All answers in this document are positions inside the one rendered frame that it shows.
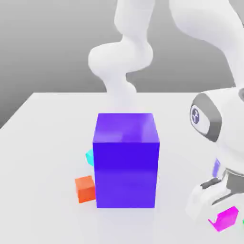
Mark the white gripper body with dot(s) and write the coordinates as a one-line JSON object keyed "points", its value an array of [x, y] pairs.
{"points": [[200, 204]]}

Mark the small magenta cube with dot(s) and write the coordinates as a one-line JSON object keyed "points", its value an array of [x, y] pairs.
{"points": [[226, 219]]}

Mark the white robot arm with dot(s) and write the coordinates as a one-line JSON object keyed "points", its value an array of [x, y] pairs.
{"points": [[122, 57]]}

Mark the small orange cube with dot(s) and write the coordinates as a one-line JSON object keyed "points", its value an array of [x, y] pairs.
{"points": [[85, 189]]}

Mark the small cyan cube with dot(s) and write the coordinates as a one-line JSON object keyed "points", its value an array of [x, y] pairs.
{"points": [[90, 156]]}

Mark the large purple box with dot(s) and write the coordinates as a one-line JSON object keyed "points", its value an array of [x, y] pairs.
{"points": [[124, 171]]}

